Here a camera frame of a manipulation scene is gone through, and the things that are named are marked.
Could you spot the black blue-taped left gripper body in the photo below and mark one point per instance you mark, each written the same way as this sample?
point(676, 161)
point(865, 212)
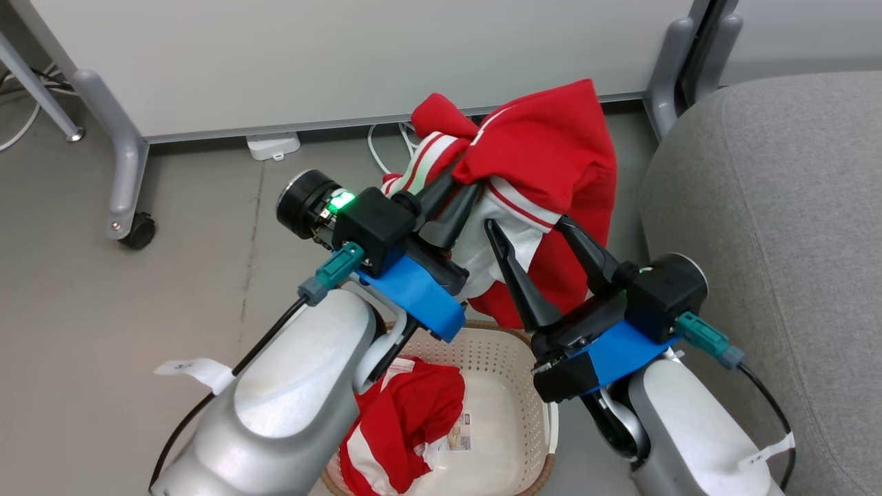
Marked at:
point(375, 227)

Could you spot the grey table leg with caster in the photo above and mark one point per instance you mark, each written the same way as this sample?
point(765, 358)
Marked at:
point(120, 158)

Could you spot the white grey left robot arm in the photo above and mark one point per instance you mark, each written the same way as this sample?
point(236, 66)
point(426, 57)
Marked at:
point(296, 386)

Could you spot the grey metal table leg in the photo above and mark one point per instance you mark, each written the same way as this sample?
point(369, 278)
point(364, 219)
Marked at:
point(41, 89)

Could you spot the large white partition panel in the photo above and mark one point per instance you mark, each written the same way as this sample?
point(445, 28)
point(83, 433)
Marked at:
point(344, 62)

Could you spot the white power adapter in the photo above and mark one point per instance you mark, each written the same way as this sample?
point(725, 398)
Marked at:
point(273, 145)

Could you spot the red jacket with white stripes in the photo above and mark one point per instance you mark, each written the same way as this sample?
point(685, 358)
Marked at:
point(544, 151)

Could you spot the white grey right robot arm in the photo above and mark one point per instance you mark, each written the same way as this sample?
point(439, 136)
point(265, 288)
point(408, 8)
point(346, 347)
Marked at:
point(689, 427)

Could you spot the grey fabric sofa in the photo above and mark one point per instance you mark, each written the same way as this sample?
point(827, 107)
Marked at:
point(778, 241)

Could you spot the grey partition leg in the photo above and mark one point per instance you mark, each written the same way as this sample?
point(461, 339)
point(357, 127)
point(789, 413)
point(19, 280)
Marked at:
point(670, 76)
point(720, 52)

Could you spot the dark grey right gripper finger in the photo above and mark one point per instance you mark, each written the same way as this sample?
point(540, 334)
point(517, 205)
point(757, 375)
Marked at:
point(524, 289)
point(596, 269)

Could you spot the black blue-taped right gripper body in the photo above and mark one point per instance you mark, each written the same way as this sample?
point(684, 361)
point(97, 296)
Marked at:
point(661, 296)

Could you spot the red white garment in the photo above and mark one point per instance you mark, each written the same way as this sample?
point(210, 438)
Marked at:
point(406, 413)

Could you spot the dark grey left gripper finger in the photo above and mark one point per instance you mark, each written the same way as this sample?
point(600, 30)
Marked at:
point(451, 220)
point(431, 193)

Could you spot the printed basket label sticker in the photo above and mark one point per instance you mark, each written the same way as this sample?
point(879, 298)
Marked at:
point(459, 432)

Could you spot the black castor wheel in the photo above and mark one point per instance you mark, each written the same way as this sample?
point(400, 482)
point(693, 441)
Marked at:
point(139, 231)

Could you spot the cream plastic laundry basket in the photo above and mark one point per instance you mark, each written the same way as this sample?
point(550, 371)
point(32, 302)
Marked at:
point(503, 386)

